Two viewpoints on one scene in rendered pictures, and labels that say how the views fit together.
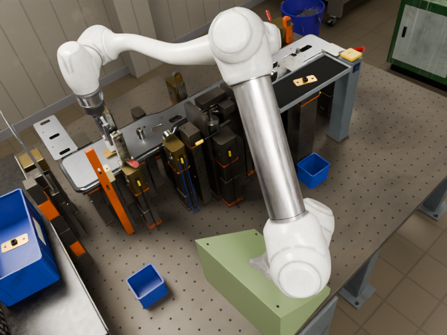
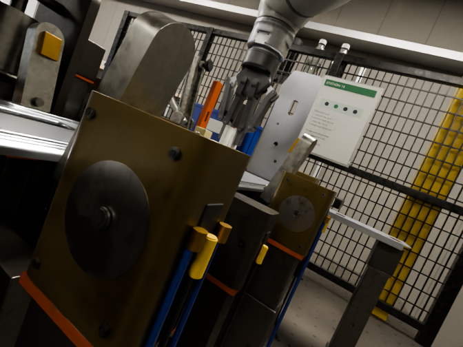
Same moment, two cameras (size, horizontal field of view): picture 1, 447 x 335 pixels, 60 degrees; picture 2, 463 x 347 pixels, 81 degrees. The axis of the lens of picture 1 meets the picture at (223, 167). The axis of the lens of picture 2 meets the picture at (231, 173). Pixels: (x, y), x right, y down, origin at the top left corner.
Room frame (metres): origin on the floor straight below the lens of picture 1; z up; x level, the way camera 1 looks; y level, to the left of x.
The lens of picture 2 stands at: (1.65, 0.10, 1.04)
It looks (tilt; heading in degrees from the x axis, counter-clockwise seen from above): 5 degrees down; 145
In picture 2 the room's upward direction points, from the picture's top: 23 degrees clockwise
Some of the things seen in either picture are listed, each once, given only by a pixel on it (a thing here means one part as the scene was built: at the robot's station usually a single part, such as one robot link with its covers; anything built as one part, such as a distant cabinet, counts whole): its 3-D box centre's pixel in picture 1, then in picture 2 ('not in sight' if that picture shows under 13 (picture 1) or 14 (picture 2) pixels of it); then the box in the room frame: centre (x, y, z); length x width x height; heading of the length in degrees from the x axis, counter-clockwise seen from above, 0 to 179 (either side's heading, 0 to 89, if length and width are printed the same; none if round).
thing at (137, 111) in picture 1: (144, 133); (219, 306); (1.39, 0.35, 0.84); 0.10 x 0.05 x 0.29; 31
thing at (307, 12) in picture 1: (302, 28); not in sight; (3.16, -0.88, 0.24); 0.41 x 0.38 x 0.48; 33
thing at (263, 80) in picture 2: (96, 111); (255, 75); (1.13, 0.42, 1.21); 0.08 x 0.07 x 0.09; 31
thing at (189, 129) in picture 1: (197, 167); (42, 151); (1.07, 0.10, 0.91); 0.07 x 0.05 x 0.42; 31
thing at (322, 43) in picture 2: not in sight; (313, 62); (0.72, 0.92, 1.53); 0.07 x 0.07 x 0.20
